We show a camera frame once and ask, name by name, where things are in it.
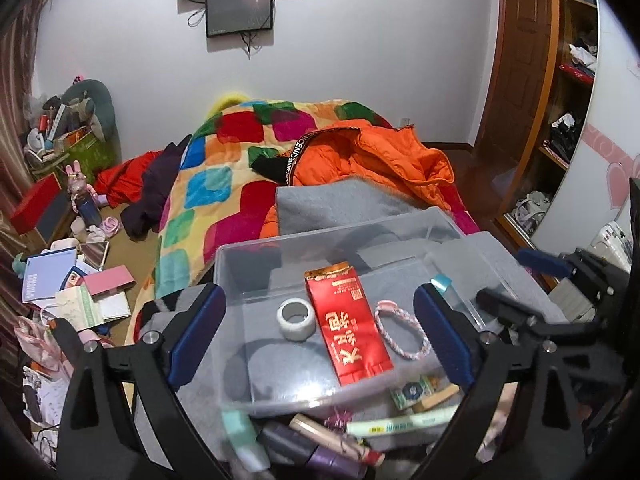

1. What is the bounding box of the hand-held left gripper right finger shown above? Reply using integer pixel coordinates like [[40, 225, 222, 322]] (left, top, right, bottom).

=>
[[414, 283, 587, 480]]

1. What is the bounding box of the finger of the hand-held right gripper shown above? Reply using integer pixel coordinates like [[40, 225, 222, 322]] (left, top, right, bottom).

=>
[[516, 247, 617, 306], [475, 287, 627, 377]]

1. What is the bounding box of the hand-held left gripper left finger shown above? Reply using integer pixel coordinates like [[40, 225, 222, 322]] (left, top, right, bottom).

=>
[[52, 282, 228, 480]]

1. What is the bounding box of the clear plastic storage box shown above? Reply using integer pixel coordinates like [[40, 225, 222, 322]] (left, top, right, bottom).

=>
[[214, 209, 521, 417]]

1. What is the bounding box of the small wooden block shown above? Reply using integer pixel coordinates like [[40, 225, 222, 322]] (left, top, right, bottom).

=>
[[414, 385, 461, 414]]

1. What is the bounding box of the pale yellow-green tube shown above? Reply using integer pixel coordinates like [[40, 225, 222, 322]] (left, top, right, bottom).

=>
[[345, 404, 460, 437]]

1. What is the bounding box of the mint green cosmetic tube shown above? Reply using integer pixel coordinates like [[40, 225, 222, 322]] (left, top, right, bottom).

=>
[[220, 409, 273, 472]]

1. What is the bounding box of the beige cosmetic tube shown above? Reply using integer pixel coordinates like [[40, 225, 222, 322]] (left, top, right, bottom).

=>
[[289, 412, 387, 467]]

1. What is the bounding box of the purple cosmetic tube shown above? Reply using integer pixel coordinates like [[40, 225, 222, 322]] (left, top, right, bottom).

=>
[[256, 420, 368, 480]]

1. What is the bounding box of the white printed bag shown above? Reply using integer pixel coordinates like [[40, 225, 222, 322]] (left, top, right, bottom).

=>
[[594, 221, 634, 272]]

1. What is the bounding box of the small green printed box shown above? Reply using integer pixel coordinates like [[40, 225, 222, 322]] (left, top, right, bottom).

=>
[[390, 376, 437, 409]]

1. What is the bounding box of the white pink printed sliding door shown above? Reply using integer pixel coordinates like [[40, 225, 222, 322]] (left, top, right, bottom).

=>
[[530, 4, 640, 266]]

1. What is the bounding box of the red foil packet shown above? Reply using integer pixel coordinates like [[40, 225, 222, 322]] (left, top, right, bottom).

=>
[[305, 261, 393, 387]]

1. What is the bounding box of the white tape roll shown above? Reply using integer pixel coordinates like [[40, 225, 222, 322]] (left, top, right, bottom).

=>
[[277, 298, 317, 343]]

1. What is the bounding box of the pink flat box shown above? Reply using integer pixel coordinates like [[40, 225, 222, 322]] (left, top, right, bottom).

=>
[[82, 266, 136, 299]]

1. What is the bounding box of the black bag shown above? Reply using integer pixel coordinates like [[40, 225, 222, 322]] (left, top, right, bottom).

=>
[[546, 111, 584, 162]]

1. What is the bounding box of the green white notebook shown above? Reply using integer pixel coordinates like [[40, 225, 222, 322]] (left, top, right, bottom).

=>
[[54, 285, 132, 332]]

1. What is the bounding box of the small rectangular mirror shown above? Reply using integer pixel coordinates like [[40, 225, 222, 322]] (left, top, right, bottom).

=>
[[79, 241, 111, 269]]

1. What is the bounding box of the pink glitter hair ornament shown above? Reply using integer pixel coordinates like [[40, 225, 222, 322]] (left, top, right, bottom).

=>
[[322, 407, 354, 429]]

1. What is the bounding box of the dark purple garment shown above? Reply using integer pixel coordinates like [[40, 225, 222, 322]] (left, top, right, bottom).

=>
[[121, 134, 195, 239]]

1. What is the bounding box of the wooden wardrobe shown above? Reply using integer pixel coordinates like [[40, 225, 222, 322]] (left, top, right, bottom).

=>
[[492, 0, 602, 252]]

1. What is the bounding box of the pink plastic bag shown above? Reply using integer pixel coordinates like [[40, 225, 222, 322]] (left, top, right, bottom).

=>
[[14, 311, 77, 382]]

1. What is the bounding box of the dark blue bottle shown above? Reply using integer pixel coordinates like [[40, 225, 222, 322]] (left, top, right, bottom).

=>
[[79, 195, 102, 229]]

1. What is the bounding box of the blue book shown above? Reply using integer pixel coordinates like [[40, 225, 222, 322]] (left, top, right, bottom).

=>
[[22, 247, 79, 304]]

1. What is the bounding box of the red garment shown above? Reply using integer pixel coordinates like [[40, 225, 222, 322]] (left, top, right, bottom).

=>
[[95, 151, 167, 209]]

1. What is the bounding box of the grey blanket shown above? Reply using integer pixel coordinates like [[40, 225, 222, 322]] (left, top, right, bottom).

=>
[[132, 177, 628, 480]]

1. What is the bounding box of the orange puffer jacket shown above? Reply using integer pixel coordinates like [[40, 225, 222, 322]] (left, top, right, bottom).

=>
[[251, 119, 454, 241]]

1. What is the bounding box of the pink rabbit toy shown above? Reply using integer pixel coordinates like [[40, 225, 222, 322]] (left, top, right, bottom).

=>
[[65, 160, 99, 212]]

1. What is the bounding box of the red grey box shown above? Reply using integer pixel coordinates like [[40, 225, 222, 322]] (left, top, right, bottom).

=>
[[10, 172, 72, 244]]

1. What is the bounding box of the colourful patchwork quilt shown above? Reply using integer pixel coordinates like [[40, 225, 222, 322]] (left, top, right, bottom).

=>
[[125, 99, 478, 346]]

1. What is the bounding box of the green cardboard box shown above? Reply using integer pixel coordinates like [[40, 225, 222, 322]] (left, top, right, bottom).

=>
[[64, 127, 119, 182]]

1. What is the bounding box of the grey-green neck pillow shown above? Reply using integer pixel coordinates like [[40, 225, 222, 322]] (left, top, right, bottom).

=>
[[59, 78, 119, 142]]

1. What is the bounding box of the striped curtain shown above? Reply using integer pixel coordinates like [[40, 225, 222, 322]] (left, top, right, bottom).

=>
[[0, 0, 57, 311]]

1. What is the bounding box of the pink white braided bracelet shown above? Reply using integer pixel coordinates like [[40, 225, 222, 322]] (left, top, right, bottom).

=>
[[375, 300, 432, 361]]

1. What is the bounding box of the small black wall monitor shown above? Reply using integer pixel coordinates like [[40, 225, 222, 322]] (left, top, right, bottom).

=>
[[205, 0, 275, 39]]

